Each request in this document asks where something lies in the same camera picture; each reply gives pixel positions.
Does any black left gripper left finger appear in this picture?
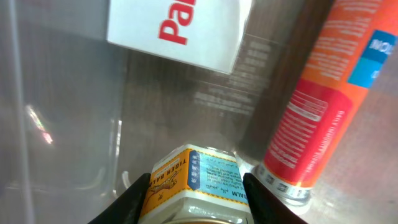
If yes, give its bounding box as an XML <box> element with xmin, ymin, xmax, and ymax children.
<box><xmin>88</xmin><ymin>173</ymin><xmax>150</xmax><ymax>224</ymax></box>

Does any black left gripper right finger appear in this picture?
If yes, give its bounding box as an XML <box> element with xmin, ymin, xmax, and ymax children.
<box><xmin>243</xmin><ymin>173</ymin><xmax>307</xmax><ymax>224</ymax></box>

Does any small jar gold lid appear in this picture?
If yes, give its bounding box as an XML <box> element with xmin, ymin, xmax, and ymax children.
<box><xmin>139</xmin><ymin>144</ymin><xmax>254</xmax><ymax>223</ymax></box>

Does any white Panadol box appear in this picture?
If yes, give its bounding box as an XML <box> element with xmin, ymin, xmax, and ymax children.
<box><xmin>106</xmin><ymin>0</ymin><xmax>253</xmax><ymax>73</ymax></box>

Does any orange tube white cap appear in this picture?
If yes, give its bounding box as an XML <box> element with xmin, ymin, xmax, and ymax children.
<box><xmin>255</xmin><ymin>0</ymin><xmax>397</xmax><ymax>206</ymax></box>

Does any clear plastic container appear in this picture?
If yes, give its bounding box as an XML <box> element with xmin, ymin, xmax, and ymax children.
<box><xmin>0</xmin><ymin>0</ymin><xmax>398</xmax><ymax>224</ymax></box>

